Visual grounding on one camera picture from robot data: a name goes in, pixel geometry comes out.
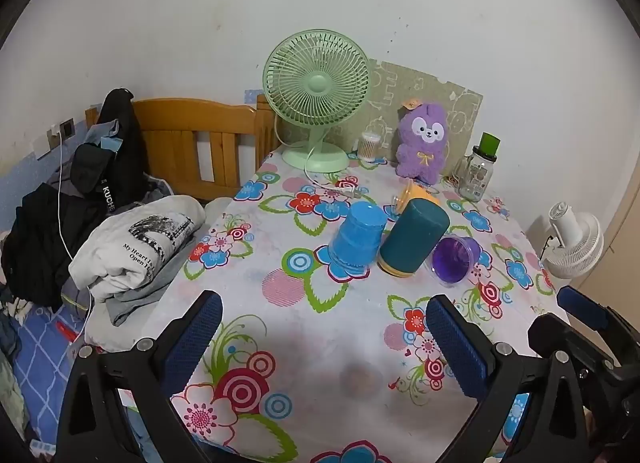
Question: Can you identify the white printed folded shirt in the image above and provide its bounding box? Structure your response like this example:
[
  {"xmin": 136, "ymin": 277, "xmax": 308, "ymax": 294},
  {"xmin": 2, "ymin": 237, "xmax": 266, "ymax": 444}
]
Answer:
[{"xmin": 68, "ymin": 194, "xmax": 207, "ymax": 304}]

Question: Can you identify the orange cup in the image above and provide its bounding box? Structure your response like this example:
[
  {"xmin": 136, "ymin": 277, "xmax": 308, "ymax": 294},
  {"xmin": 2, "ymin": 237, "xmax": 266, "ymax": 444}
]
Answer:
[{"xmin": 396, "ymin": 179, "xmax": 441, "ymax": 217}]

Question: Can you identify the clear cotton swab jar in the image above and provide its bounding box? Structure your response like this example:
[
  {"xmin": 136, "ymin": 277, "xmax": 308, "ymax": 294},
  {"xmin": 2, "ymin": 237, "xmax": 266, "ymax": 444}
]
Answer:
[{"xmin": 356, "ymin": 132, "xmax": 382, "ymax": 162}]

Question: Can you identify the wall socket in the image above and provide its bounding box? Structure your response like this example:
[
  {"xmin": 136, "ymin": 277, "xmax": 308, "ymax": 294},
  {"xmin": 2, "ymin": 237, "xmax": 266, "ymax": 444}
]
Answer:
[{"xmin": 47, "ymin": 118, "xmax": 76, "ymax": 148}]

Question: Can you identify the blue checked bed sheet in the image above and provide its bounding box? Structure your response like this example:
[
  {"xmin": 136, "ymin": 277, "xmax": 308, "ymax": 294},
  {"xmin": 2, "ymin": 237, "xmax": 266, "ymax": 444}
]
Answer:
[{"xmin": 10, "ymin": 303, "xmax": 101, "ymax": 450}]

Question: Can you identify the dark clothes pile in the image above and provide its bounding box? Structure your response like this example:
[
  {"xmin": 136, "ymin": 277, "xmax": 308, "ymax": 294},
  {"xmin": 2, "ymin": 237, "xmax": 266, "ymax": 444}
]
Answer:
[{"xmin": 10, "ymin": 183, "xmax": 108, "ymax": 310}]

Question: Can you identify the purple plush toy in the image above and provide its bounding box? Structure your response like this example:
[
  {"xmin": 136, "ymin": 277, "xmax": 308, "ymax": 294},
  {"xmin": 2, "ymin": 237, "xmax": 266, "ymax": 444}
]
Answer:
[{"xmin": 396, "ymin": 99, "xmax": 451, "ymax": 182}]

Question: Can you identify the purple transparent cup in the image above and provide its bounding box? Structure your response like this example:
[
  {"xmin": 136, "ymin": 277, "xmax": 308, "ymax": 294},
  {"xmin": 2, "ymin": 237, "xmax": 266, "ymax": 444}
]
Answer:
[{"xmin": 430, "ymin": 235, "xmax": 482, "ymax": 288}]

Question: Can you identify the white fan power cord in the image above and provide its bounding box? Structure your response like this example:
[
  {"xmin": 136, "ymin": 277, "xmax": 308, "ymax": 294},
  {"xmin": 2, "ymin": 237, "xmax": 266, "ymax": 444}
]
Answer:
[{"xmin": 304, "ymin": 169, "xmax": 369, "ymax": 202}]

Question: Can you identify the glass bottle with green cap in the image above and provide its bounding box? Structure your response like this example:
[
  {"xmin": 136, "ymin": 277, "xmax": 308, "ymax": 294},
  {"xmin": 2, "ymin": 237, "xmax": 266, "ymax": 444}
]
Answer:
[{"xmin": 456, "ymin": 132, "xmax": 501, "ymax": 202}]

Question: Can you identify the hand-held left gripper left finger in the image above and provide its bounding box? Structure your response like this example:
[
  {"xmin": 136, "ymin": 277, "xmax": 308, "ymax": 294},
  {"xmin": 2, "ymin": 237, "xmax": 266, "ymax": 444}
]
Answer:
[{"xmin": 55, "ymin": 290, "xmax": 224, "ymax": 463}]

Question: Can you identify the wooden bed headboard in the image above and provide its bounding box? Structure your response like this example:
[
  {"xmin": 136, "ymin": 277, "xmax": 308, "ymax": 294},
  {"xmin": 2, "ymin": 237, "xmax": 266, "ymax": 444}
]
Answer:
[{"xmin": 85, "ymin": 95, "xmax": 281, "ymax": 202}]

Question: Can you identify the grey folded garment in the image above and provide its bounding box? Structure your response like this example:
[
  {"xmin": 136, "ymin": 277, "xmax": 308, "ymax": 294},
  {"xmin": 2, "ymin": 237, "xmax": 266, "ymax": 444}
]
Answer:
[{"xmin": 104, "ymin": 238, "xmax": 201, "ymax": 328}]

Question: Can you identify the grey blue garment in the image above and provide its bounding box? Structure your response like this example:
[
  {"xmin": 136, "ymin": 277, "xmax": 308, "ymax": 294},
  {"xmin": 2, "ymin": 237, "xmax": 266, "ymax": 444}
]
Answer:
[{"xmin": 82, "ymin": 119, "xmax": 125, "ymax": 154}]

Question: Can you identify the floral tablecloth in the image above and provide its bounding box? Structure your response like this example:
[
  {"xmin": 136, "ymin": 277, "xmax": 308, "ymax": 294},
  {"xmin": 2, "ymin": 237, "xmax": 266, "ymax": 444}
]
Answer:
[{"xmin": 117, "ymin": 148, "xmax": 572, "ymax": 463}]

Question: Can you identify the patterned beige wall panel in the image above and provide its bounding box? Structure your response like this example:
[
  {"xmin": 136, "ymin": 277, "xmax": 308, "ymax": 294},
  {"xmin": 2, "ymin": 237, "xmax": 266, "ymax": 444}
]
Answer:
[{"xmin": 367, "ymin": 59, "xmax": 485, "ymax": 180}]

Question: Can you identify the teal cup with yellow rim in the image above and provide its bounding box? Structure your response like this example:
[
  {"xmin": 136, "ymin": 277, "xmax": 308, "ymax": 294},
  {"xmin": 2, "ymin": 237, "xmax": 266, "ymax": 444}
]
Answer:
[{"xmin": 377, "ymin": 198, "xmax": 450, "ymax": 278}]

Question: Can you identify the black jacket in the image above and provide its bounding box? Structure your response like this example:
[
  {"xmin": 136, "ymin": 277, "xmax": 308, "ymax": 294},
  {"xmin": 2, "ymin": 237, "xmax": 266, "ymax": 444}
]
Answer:
[{"xmin": 70, "ymin": 88, "xmax": 151, "ymax": 214}]

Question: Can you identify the white floor fan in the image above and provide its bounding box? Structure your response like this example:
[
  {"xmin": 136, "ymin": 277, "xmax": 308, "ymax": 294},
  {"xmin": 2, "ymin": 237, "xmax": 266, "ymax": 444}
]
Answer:
[{"xmin": 540, "ymin": 201, "xmax": 605, "ymax": 280}]

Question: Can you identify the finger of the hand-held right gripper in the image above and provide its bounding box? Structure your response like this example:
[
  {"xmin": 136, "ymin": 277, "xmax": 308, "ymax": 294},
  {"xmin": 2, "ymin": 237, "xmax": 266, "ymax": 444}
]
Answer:
[
  {"xmin": 556, "ymin": 285, "xmax": 640, "ymax": 369},
  {"xmin": 527, "ymin": 312, "xmax": 622, "ymax": 380}
]

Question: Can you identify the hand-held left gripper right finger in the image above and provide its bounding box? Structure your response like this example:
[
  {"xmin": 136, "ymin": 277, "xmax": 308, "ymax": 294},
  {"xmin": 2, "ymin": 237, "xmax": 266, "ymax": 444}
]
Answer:
[{"xmin": 425, "ymin": 294, "xmax": 595, "ymax": 463}]

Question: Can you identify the white charging cable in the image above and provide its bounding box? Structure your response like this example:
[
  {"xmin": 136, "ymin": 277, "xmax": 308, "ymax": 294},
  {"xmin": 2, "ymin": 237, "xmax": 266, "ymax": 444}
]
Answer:
[{"xmin": 50, "ymin": 130, "xmax": 97, "ymax": 344}]

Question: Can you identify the blue plastic cup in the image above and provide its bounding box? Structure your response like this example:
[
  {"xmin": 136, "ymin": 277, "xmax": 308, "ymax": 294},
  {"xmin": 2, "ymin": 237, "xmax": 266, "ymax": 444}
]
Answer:
[{"xmin": 327, "ymin": 201, "xmax": 389, "ymax": 284}]

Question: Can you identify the green desk fan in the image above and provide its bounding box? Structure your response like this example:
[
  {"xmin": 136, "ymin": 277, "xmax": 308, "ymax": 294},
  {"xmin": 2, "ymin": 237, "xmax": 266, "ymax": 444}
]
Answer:
[{"xmin": 262, "ymin": 29, "xmax": 372, "ymax": 174}]

